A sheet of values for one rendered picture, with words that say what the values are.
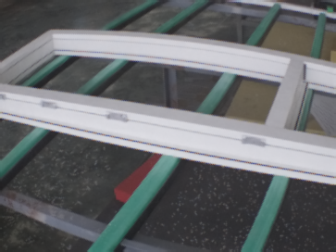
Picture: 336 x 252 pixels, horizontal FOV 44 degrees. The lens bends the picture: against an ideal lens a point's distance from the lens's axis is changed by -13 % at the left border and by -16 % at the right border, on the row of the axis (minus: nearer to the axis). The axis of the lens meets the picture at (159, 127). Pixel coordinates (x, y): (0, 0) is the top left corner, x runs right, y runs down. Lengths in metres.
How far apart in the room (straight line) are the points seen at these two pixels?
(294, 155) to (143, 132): 0.33
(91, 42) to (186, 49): 0.32
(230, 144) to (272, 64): 0.42
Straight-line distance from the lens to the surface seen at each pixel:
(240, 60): 1.30
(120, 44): 1.44
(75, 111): 1.06
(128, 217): 0.82
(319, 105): 1.66
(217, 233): 1.17
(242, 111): 1.58
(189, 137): 0.95
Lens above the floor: 1.41
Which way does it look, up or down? 31 degrees down
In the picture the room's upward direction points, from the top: 4 degrees counter-clockwise
